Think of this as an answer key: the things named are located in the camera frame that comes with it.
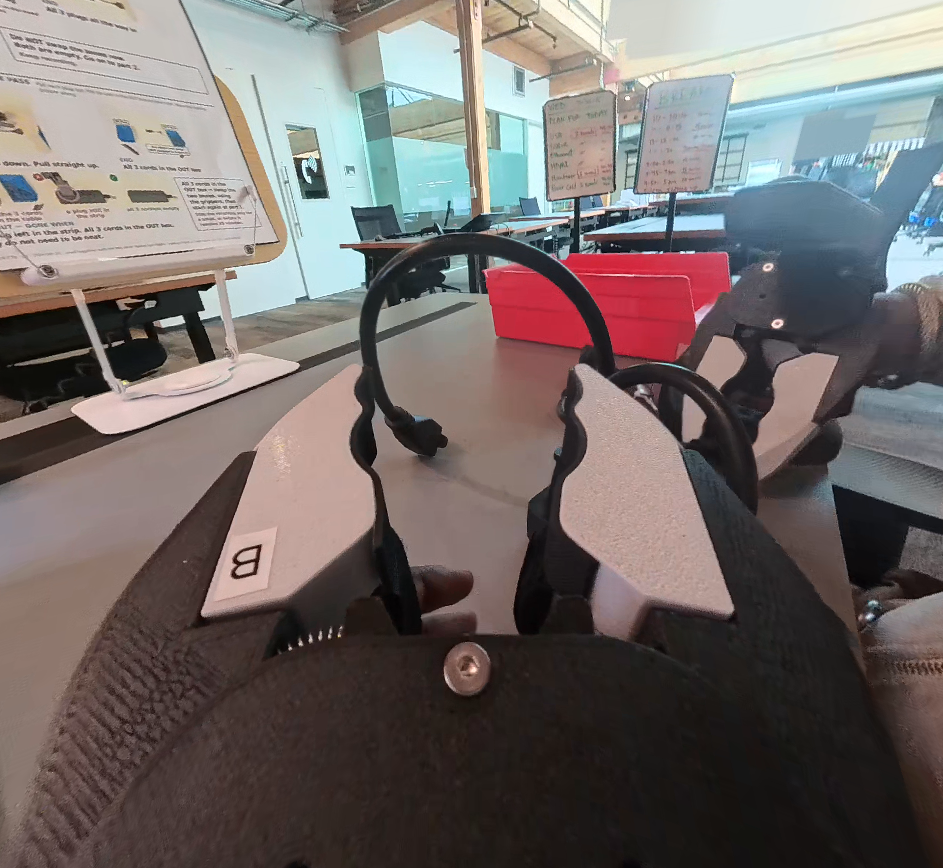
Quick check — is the person's left hand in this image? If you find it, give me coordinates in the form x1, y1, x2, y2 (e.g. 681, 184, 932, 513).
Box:
413, 566, 477, 637

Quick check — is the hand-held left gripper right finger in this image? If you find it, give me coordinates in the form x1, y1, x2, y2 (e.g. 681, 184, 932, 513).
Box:
513, 363, 736, 642

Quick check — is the person's zip jacket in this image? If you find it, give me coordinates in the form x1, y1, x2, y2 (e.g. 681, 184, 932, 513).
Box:
855, 566, 943, 868

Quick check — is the glass room partition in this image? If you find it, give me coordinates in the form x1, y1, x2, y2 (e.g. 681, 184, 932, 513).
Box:
356, 82, 530, 215

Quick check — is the wooden display board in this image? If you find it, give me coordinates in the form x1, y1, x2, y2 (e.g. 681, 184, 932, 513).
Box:
0, 72, 290, 299

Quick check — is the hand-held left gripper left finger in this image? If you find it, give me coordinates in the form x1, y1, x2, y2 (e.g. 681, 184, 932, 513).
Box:
200, 363, 425, 637

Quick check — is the laminated instruction sheet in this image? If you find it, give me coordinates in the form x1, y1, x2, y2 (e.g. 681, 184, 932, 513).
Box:
0, 0, 260, 272

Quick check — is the handwritten whiteboard sign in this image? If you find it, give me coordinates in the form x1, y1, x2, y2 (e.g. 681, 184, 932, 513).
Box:
634, 74, 735, 253
543, 88, 618, 255

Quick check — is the wooden office desk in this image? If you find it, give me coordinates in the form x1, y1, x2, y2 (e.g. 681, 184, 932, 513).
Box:
339, 214, 572, 309
582, 212, 730, 255
0, 270, 238, 397

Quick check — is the wooden support post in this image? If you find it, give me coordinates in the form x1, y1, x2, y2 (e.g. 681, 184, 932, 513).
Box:
451, 0, 493, 217

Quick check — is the white door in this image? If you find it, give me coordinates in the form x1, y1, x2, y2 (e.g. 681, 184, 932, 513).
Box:
280, 118, 347, 298

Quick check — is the black power cord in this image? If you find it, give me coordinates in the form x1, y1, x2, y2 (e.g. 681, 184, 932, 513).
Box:
610, 362, 761, 515
359, 233, 618, 455

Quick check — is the black office chair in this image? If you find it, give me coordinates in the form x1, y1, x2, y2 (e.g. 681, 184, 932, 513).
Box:
350, 205, 450, 305
0, 337, 169, 401

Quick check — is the person's right hand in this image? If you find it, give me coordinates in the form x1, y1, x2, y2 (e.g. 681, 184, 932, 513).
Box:
868, 279, 943, 392

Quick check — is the white board stand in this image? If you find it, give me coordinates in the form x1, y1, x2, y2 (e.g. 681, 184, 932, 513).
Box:
70, 270, 301, 436

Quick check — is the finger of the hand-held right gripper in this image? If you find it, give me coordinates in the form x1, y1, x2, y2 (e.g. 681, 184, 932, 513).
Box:
751, 351, 842, 480
680, 336, 745, 443

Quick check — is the red plastic bin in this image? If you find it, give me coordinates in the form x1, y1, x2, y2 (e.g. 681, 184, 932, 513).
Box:
482, 251, 732, 361

